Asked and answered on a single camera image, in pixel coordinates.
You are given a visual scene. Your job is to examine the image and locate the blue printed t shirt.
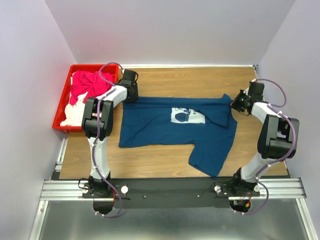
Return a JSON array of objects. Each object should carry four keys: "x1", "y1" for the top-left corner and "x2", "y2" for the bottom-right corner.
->
[{"x1": 119, "y1": 94, "x2": 237, "y2": 178}]

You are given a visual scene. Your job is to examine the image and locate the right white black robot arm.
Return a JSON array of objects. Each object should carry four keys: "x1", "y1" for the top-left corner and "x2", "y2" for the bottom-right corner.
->
[{"x1": 228, "y1": 79, "x2": 300, "y2": 196}]

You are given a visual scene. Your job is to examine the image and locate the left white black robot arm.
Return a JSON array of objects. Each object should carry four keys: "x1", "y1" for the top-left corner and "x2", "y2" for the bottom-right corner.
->
[{"x1": 81, "y1": 69, "x2": 139, "y2": 198}]

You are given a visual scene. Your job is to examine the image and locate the red plastic bin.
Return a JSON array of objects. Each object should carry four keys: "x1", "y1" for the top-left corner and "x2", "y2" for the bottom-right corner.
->
[{"x1": 52, "y1": 64, "x2": 103, "y2": 133}]

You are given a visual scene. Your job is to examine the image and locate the magenta t shirt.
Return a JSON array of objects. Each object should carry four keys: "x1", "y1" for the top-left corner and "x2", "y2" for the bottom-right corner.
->
[{"x1": 69, "y1": 70, "x2": 112, "y2": 106}]

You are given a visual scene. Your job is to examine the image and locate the white t shirt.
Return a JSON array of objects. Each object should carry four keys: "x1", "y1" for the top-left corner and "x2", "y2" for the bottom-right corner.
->
[{"x1": 59, "y1": 92, "x2": 87, "y2": 127}]

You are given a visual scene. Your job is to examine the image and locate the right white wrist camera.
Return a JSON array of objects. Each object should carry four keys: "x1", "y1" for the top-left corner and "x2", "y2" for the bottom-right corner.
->
[{"x1": 243, "y1": 79, "x2": 257, "y2": 96}]

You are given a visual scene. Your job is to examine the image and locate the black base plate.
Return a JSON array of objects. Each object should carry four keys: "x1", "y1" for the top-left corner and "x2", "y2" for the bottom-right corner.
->
[{"x1": 78, "y1": 177, "x2": 260, "y2": 213}]

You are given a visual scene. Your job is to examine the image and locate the aluminium frame rail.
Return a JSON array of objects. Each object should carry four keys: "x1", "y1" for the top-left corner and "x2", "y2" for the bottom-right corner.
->
[{"x1": 28, "y1": 131, "x2": 85, "y2": 240}]

